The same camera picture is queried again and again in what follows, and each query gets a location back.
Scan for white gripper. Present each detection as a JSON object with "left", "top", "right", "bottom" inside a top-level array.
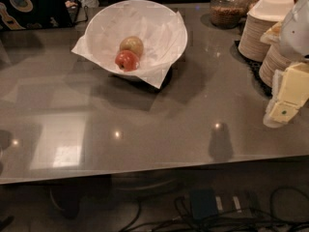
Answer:
[{"left": 264, "top": 0, "right": 309, "bottom": 129}]

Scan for yellow-green apple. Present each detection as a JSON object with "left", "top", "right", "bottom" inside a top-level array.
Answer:
[{"left": 120, "top": 36, "right": 144, "bottom": 57}]

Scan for white bowl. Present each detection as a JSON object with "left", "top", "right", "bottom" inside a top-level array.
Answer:
[{"left": 84, "top": 0, "right": 188, "bottom": 82}]

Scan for red apple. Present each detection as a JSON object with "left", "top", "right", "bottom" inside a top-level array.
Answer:
[{"left": 115, "top": 50, "right": 139, "bottom": 72}]

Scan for front stack of paper bowls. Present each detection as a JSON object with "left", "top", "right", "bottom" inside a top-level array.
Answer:
[{"left": 259, "top": 22, "right": 292, "bottom": 87}]

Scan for stack of paper bowls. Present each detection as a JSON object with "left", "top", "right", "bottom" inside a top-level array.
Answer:
[
  {"left": 259, "top": 22, "right": 292, "bottom": 87},
  {"left": 239, "top": 0, "right": 295, "bottom": 62}
]

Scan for black mat under bowls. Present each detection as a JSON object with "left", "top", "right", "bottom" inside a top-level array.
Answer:
[{"left": 234, "top": 41, "right": 272, "bottom": 99}]

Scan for rear stack of paper bowls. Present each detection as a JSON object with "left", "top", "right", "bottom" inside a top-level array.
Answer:
[{"left": 239, "top": 0, "right": 295, "bottom": 62}]

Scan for glass jar of grains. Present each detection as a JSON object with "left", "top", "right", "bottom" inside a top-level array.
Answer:
[{"left": 211, "top": 0, "right": 248, "bottom": 29}]

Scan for white paper liner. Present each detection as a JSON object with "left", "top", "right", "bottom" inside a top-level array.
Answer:
[{"left": 70, "top": 2, "right": 188, "bottom": 90}]

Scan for black power adapter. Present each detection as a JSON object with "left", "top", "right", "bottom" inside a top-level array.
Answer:
[{"left": 189, "top": 188, "right": 218, "bottom": 220}]

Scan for black laptop with stickers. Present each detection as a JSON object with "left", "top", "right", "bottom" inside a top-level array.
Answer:
[{"left": 0, "top": 0, "right": 81, "bottom": 32}]

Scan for black floor cables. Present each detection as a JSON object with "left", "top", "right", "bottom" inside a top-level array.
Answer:
[{"left": 118, "top": 186, "right": 309, "bottom": 232}]

